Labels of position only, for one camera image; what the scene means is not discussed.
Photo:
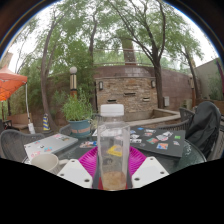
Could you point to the black wall lantern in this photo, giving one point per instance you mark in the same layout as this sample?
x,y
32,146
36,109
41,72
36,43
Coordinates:
x,y
100,85
153,84

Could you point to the white ribbed ceramic mug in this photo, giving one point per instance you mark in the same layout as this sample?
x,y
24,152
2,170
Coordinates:
x,y
45,162

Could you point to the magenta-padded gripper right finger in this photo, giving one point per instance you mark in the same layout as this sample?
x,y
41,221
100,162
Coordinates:
x,y
150,171

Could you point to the white wall utility box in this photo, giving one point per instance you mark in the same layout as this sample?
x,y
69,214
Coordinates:
x,y
166,101

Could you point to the flat round red coaster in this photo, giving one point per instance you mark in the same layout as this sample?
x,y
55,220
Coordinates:
x,y
99,184

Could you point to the colourful sticker card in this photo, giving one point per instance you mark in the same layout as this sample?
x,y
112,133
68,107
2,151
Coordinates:
x,y
87,144

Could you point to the green plant in blue pot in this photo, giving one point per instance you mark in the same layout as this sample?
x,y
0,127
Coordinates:
x,y
78,110

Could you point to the black jacket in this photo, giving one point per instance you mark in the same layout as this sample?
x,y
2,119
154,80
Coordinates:
x,y
203,126

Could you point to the slim-trunk tree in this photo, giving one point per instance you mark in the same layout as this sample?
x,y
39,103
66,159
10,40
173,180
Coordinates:
x,y
193,76

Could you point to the lamp post with globe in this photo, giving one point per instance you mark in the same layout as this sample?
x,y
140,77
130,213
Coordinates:
x,y
73,83

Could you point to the clear plastic bottle white cap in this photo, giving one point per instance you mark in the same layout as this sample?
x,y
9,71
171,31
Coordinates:
x,y
113,166

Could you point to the white paper sheet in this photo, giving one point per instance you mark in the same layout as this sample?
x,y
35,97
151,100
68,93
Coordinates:
x,y
94,132

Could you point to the leaning grey-trunk tree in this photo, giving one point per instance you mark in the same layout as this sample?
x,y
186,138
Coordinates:
x,y
46,93

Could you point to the small yellow card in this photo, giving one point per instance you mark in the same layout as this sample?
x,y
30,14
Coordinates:
x,y
115,150

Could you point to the silver laptop with stickers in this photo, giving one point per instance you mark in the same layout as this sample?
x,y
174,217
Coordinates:
x,y
50,145

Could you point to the dark-trunk branching tree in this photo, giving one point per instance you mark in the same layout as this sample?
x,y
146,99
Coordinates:
x,y
159,86

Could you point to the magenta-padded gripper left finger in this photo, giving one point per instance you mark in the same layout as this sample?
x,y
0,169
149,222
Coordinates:
x,y
75,173

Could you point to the orange patio umbrella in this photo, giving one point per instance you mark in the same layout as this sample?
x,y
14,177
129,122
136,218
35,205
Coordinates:
x,y
10,83

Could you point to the black laptop with stickers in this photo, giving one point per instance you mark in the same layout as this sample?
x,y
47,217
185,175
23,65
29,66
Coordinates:
x,y
156,140

